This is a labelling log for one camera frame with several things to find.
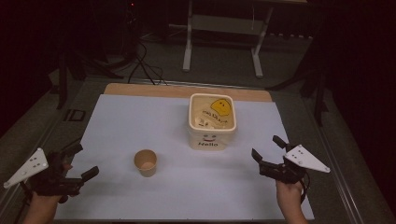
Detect person's right hand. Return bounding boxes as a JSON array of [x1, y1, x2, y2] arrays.
[[275, 179, 304, 215]]

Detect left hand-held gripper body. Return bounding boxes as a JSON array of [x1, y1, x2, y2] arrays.
[[3, 147, 86, 203]]

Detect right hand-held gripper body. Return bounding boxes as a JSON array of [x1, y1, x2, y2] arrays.
[[260, 144, 332, 185]]

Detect white table mat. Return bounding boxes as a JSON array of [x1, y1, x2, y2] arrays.
[[54, 93, 316, 221]]

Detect brown paper cup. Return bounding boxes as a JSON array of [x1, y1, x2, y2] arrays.
[[134, 148, 158, 178]]

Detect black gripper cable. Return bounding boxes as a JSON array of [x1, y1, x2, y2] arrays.
[[299, 172, 312, 205]]

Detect black floor cables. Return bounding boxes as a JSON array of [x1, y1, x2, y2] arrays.
[[126, 38, 169, 87]]

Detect person's left hand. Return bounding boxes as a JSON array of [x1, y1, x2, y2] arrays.
[[28, 191, 63, 217]]

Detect white metal stand frame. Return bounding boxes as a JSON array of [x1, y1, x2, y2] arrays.
[[181, 0, 275, 79]]

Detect crumpled white paper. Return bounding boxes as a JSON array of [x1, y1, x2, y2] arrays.
[[194, 114, 218, 129]]

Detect cream smiley-face bin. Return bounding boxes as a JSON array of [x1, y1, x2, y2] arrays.
[[187, 92, 237, 152]]

